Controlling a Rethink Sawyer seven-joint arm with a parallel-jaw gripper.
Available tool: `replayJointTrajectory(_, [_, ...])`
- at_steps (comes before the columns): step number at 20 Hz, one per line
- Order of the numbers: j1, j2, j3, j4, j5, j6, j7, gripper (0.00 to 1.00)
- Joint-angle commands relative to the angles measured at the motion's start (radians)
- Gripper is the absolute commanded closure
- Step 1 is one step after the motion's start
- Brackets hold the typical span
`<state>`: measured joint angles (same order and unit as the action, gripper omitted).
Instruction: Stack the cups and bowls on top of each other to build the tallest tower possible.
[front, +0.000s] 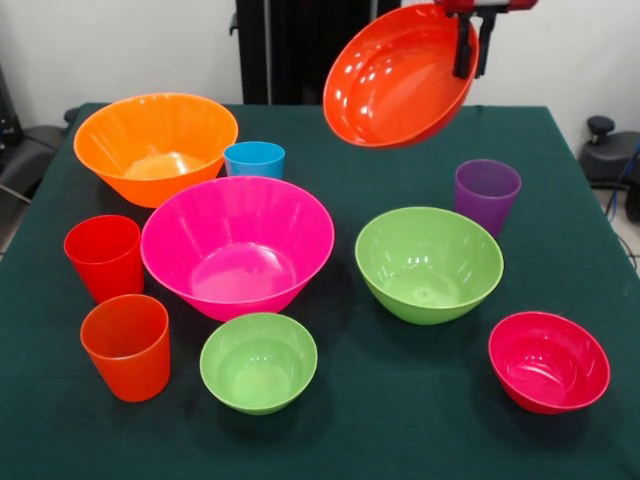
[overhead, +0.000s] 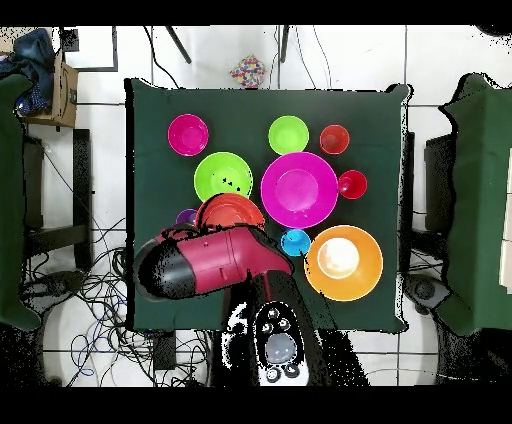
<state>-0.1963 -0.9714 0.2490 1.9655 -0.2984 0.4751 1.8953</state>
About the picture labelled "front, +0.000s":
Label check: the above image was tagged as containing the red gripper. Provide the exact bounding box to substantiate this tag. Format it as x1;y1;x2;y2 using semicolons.
433;0;539;80

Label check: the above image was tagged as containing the purple cup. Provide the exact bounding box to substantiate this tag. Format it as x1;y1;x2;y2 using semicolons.
453;158;523;239

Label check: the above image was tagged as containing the blue cup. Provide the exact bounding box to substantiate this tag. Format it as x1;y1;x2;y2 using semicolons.
223;141;287;181

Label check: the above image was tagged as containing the red-orange bowl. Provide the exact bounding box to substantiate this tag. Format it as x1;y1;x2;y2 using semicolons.
322;3;480;149

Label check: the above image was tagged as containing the large green bowl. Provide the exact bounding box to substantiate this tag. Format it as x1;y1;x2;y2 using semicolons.
354;206;505;327

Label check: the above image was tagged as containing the red-orange cup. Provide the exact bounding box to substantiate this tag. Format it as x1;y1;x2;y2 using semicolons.
79;293;172;403

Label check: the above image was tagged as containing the small green bowl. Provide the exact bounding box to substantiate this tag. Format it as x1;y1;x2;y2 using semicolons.
199;312;319;416

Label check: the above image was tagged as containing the black pedestal leg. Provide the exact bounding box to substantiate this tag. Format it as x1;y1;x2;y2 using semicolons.
0;124;66;201
578;115;640;224

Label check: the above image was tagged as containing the large pink bowl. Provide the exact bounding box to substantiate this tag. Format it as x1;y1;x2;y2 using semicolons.
140;175;336;323

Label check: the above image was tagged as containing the small pink bowl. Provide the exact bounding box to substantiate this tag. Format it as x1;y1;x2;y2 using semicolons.
488;311;612;416

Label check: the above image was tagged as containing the large orange bowl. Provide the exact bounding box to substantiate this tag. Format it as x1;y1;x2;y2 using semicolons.
73;92;240;209

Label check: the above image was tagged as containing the dark green table cloth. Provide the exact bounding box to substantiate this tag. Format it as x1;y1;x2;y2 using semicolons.
0;102;640;480

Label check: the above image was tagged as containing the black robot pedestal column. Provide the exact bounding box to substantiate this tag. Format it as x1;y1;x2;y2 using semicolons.
229;0;404;106

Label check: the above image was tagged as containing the red cup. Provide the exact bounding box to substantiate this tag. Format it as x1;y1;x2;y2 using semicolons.
63;214;146;305

